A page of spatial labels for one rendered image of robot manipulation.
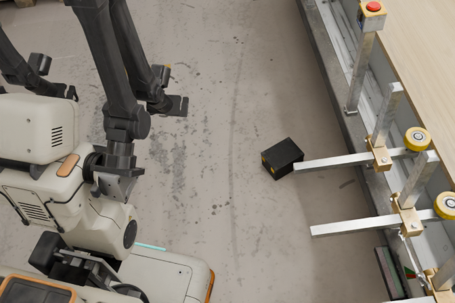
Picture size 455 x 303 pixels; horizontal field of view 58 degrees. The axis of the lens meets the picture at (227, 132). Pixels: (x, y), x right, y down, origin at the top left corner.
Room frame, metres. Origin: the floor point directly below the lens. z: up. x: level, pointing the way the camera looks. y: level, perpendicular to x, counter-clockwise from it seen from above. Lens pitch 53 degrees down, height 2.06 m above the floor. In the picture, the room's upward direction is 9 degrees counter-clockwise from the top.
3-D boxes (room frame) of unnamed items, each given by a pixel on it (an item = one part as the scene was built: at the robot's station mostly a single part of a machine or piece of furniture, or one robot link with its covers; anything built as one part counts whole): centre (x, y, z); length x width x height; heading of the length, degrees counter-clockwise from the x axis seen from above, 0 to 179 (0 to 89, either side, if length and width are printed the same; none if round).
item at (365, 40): (1.04, -0.52, 0.93); 0.05 x 0.05 x 0.45; 89
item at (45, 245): (0.66, 0.58, 0.68); 0.28 x 0.27 x 0.25; 68
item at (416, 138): (0.73, -0.62, 0.85); 0.08 x 0.08 x 0.11
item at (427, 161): (0.52, -0.51, 0.90); 0.04 x 0.04 x 0.48; 89
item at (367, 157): (0.74, -0.43, 0.81); 0.43 x 0.03 x 0.04; 89
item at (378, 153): (0.75, -0.51, 0.81); 0.14 x 0.06 x 0.05; 179
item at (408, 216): (0.50, -0.51, 0.84); 0.14 x 0.06 x 0.05; 179
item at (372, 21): (1.03, -0.52, 1.18); 0.07 x 0.07 x 0.08; 89
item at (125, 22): (0.83, 0.21, 1.41); 0.11 x 0.06 x 0.43; 69
